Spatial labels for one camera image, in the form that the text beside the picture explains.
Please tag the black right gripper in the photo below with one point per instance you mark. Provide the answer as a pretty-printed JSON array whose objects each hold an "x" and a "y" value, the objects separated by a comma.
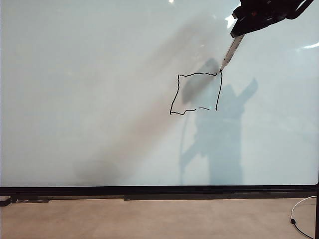
[{"x": 264, "y": 10}]

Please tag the glass whiteboard with black frame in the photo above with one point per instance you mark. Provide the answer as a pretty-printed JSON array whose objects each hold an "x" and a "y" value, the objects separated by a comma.
[{"x": 99, "y": 99}]

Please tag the short black tray bracket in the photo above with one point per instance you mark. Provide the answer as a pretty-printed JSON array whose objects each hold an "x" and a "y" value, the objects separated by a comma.
[{"x": 32, "y": 199}]

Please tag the black vertical stand post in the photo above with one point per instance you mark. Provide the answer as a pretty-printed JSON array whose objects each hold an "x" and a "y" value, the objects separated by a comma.
[{"x": 317, "y": 214}]

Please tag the white marker pen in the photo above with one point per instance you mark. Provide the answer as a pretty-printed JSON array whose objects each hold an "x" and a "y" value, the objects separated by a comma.
[{"x": 231, "y": 51}]

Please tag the black block with grey top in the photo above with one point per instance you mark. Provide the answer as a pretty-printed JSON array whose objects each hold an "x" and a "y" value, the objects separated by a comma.
[{"x": 4, "y": 201}]

